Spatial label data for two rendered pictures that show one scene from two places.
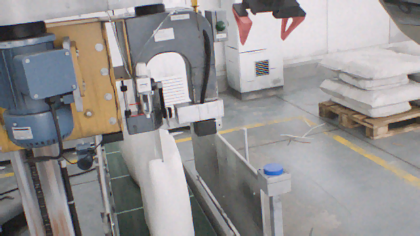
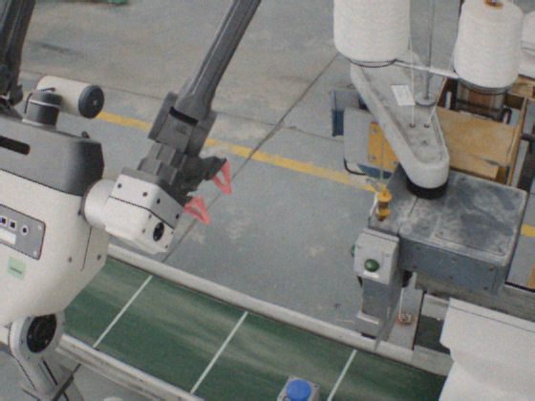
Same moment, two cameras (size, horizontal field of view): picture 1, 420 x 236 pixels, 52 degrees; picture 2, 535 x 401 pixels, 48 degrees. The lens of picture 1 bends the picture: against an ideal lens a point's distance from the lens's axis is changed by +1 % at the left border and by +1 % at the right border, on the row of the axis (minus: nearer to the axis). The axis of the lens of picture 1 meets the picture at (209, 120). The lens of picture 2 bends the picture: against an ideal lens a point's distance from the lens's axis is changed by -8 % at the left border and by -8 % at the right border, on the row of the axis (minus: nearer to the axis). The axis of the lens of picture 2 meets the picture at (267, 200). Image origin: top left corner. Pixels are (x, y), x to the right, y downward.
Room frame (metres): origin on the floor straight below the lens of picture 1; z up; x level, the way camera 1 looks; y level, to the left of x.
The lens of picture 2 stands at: (1.74, -0.79, 2.20)
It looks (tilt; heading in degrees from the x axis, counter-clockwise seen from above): 41 degrees down; 135
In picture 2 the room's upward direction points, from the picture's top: 5 degrees counter-clockwise
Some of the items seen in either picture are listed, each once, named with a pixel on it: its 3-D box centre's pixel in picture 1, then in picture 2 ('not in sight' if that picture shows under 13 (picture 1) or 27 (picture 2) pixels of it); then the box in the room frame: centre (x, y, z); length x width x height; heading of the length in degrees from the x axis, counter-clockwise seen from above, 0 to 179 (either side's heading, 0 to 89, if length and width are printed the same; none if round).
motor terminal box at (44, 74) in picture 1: (46, 78); (344, 116); (0.91, 0.34, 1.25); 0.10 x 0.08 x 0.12; 130
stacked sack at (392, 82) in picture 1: (368, 75); not in sight; (3.76, -1.48, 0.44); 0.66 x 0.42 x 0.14; 9
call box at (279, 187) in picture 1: (273, 179); (298, 398); (1.17, -0.18, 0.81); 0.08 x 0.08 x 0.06; 15
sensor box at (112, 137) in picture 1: (112, 136); not in sight; (1.17, 0.29, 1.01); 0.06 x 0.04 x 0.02; 105
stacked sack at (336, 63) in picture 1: (357, 59); not in sight; (3.95, -1.46, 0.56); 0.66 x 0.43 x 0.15; 102
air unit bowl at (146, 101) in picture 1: (146, 103); not in sight; (1.14, 0.17, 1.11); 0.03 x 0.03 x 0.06
